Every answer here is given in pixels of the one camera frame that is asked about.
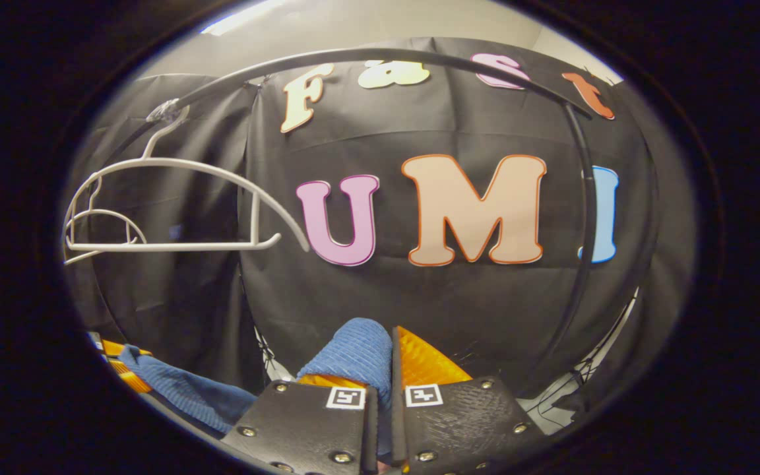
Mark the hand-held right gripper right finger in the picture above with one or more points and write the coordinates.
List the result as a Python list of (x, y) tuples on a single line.
[(466, 422)]

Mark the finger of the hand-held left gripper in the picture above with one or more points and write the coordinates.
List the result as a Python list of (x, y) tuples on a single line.
[(123, 348), (132, 381)]

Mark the white clothes hanger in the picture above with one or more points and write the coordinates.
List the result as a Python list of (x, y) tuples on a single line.
[(175, 247), (109, 212)]

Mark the black clothes rail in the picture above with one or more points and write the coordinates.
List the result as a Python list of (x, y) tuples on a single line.
[(367, 53)]

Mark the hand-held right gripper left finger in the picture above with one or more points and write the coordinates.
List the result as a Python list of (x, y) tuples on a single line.
[(301, 422)]

